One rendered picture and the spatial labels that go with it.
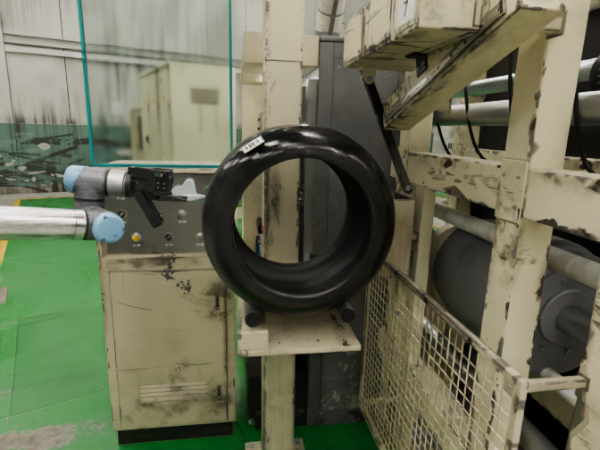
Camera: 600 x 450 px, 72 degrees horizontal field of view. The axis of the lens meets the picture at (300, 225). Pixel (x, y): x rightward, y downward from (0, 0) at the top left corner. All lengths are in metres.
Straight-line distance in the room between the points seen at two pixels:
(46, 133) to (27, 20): 2.14
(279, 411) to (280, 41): 1.40
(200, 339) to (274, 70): 1.17
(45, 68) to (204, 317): 8.80
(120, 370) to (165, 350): 0.21
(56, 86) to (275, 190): 8.98
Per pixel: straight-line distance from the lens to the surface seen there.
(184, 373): 2.04
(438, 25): 0.97
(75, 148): 10.19
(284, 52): 1.50
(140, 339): 1.99
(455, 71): 1.11
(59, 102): 10.25
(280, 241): 1.53
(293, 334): 1.36
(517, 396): 0.92
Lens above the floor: 1.44
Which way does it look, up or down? 13 degrees down
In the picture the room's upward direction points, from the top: 1 degrees clockwise
